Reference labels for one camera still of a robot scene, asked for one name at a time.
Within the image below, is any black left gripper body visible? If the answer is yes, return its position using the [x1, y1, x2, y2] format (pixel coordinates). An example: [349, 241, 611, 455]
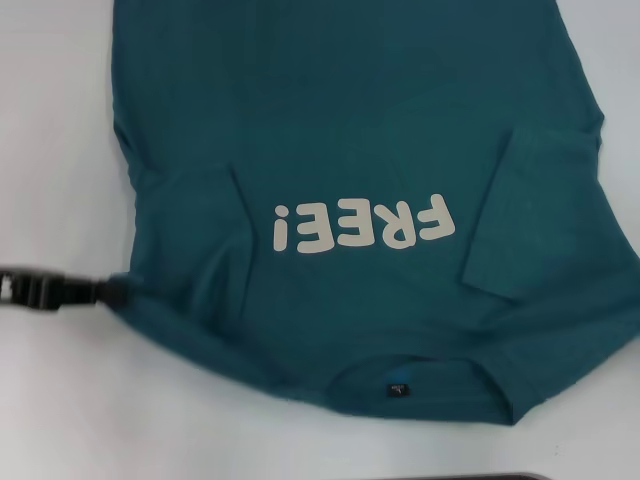
[0, 266, 65, 314]

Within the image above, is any teal FREE print T-shirt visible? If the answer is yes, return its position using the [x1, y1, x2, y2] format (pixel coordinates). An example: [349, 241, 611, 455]
[110, 0, 640, 415]

